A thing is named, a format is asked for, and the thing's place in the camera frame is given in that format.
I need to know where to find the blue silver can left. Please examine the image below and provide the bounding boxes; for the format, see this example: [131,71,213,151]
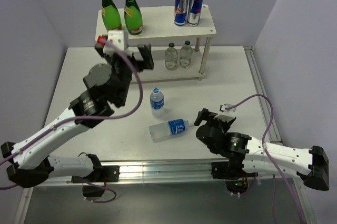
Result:
[174,0,188,26]

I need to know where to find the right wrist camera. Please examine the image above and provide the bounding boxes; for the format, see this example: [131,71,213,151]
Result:
[214,104,236,122]

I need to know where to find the Chang soda water bottle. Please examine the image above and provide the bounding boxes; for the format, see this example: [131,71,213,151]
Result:
[179,40,193,68]
[164,43,178,70]

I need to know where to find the Pocari Sweat bottle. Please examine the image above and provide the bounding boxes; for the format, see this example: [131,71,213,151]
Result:
[150,88,164,118]
[149,119,194,142]

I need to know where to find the blue silver can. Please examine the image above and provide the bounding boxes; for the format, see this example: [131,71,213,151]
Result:
[187,0,203,26]
[174,0,188,26]

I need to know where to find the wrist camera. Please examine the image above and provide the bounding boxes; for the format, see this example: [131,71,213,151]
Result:
[96,29,128,54]
[214,104,236,122]

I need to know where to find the green glass bottle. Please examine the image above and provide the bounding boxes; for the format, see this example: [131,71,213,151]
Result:
[124,0,143,35]
[101,0,122,30]

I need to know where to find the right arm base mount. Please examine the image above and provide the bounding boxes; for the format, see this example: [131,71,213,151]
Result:
[211,161,258,198]

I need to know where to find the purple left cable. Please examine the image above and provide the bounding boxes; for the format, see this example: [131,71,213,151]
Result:
[0,38,144,203]

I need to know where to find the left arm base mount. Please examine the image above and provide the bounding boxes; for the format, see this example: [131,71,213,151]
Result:
[71,165,120,203]

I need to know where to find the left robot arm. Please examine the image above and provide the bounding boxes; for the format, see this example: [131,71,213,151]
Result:
[1,39,154,188]

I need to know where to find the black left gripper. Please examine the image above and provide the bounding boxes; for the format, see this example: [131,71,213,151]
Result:
[96,43,153,103]

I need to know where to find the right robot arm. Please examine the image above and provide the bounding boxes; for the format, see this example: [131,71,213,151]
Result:
[194,108,329,191]

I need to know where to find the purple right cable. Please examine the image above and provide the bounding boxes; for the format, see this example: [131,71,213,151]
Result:
[225,94,309,224]

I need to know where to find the blue silver can right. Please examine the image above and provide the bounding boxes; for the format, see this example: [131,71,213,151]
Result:
[187,0,203,26]

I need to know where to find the purple cable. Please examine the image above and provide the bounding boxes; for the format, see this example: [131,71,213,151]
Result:
[0,38,144,203]
[225,94,309,224]

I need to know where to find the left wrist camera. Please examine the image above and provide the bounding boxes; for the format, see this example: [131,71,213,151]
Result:
[96,29,128,54]

